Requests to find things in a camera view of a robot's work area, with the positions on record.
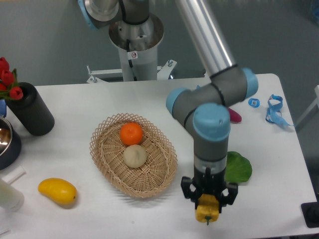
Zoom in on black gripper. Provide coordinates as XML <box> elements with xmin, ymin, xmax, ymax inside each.
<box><xmin>181</xmin><ymin>167</ymin><xmax>238</xmax><ymax>214</ymax></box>

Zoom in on yellow bell pepper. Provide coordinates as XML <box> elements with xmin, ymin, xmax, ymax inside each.
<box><xmin>195</xmin><ymin>194</ymin><xmax>220</xmax><ymax>225</ymax></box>

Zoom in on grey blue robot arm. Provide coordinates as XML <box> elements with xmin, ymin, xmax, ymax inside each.
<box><xmin>78</xmin><ymin>0</ymin><xmax>258</xmax><ymax>217</ymax></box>

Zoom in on green bok choy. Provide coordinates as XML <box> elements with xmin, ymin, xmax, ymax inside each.
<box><xmin>225</xmin><ymin>151</ymin><xmax>253</xmax><ymax>183</ymax></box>

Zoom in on beige steamed bun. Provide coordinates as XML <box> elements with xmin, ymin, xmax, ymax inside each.
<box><xmin>123</xmin><ymin>144</ymin><xmax>147</xmax><ymax>168</ymax></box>

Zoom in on woven wicker basket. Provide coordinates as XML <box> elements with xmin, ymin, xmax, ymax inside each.
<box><xmin>90</xmin><ymin>113</ymin><xmax>177</xmax><ymax>198</ymax></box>

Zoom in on purple sweet potato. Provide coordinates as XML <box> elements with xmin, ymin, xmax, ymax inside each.
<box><xmin>228</xmin><ymin>108</ymin><xmax>242</xmax><ymax>123</ymax></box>

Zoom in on black device at edge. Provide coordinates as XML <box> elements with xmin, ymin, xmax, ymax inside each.
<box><xmin>301</xmin><ymin>202</ymin><xmax>319</xmax><ymax>228</ymax></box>

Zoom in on orange fruit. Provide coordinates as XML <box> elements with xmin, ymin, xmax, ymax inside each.
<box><xmin>120</xmin><ymin>122</ymin><xmax>143</xmax><ymax>145</ymax></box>

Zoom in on blue round tag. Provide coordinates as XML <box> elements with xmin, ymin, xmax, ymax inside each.
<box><xmin>248</xmin><ymin>98</ymin><xmax>260</xmax><ymax>108</ymax></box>

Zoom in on yellow mango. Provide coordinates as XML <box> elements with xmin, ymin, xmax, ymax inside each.
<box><xmin>38</xmin><ymin>178</ymin><xmax>77</xmax><ymax>205</ymax></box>

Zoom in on small white box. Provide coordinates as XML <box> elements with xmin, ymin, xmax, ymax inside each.
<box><xmin>1</xmin><ymin>166</ymin><xmax>26</xmax><ymax>184</ymax></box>

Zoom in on white cylinder bottle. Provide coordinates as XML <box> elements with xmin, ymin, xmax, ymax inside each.
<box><xmin>0</xmin><ymin>179</ymin><xmax>24</xmax><ymax>212</ymax></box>

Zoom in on black cylindrical vase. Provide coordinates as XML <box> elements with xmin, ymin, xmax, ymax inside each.
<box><xmin>5</xmin><ymin>82</ymin><xmax>55</xmax><ymax>136</ymax></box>

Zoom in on dark metal pot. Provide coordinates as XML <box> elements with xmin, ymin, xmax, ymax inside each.
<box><xmin>0</xmin><ymin>117</ymin><xmax>21</xmax><ymax>170</ymax></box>

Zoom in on red tulip flowers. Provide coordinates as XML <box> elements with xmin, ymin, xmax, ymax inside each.
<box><xmin>0</xmin><ymin>57</ymin><xmax>23</xmax><ymax>101</ymax></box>

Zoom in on blue lanyard strap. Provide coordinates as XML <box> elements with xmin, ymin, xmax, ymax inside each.
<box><xmin>265</xmin><ymin>94</ymin><xmax>295</xmax><ymax>127</ymax></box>

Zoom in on white metal base frame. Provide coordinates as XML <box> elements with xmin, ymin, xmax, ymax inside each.
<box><xmin>86</xmin><ymin>56</ymin><xmax>214</xmax><ymax>84</ymax></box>

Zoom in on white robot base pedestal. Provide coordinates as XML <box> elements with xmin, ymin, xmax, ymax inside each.
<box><xmin>109</xmin><ymin>13</ymin><xmax>165</xmax><ymax>82</ymax></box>

